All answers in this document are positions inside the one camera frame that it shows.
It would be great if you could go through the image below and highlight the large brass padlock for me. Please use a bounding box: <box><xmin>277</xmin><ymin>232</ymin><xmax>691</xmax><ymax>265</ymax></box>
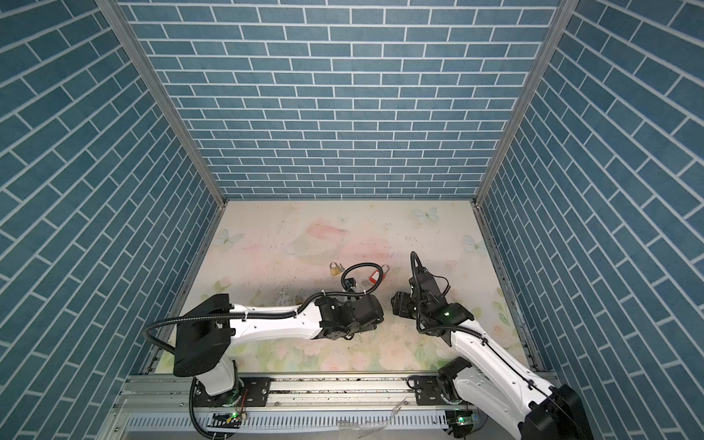
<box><xmin>329</xmin><ymin>261</ymin><xmax>345</xmax><ymax>277</ymax></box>

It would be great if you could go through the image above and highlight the red padlock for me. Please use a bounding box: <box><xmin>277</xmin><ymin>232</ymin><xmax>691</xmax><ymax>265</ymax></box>
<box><xmin>368</xmin><ymin>264</ymin><xmax>390</xmax><ymax>285</ymax></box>

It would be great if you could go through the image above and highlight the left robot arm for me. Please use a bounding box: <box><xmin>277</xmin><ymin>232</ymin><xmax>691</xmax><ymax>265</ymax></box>
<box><xmin>173</xmin><ymin>293</ymin><xmax>383</xmax><ymax>396</ymax></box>

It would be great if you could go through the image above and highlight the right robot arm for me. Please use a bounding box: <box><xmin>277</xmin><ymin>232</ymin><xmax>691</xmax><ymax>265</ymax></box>
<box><xmin>392</xmin><ymin>268</ymin><xmax>593</xmax><ymax>439</ymax></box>

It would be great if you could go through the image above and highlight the left black corrugated cable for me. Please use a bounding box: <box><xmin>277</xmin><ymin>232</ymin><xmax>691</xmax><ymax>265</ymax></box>
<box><xmin>141</xmin><ymin>262</ymin><xmax>384</xmax><ymax>356</ymax></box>

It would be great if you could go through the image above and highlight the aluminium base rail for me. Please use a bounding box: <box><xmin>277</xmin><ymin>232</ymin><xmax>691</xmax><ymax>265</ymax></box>
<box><xmin>95</xmin><ymin>372</ymin><xmax>584</xmax><ymax>440</ymax></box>

